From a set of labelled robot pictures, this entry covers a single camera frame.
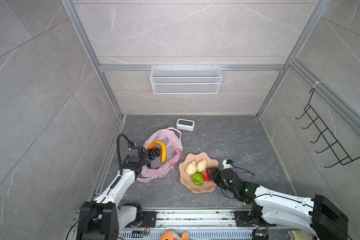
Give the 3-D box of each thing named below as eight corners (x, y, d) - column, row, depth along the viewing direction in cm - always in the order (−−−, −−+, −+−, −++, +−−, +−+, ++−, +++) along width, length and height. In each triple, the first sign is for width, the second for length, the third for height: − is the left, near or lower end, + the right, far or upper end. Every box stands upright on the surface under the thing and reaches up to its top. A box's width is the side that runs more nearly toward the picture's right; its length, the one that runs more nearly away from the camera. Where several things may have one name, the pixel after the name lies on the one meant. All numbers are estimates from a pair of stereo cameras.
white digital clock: (175, 128, 113) (175, 125, 110) (178, 121, 118) (177, 117, 115) (193, 132, 111) (193, 128, 108) (195, 124, 116) (195, 120, 113)
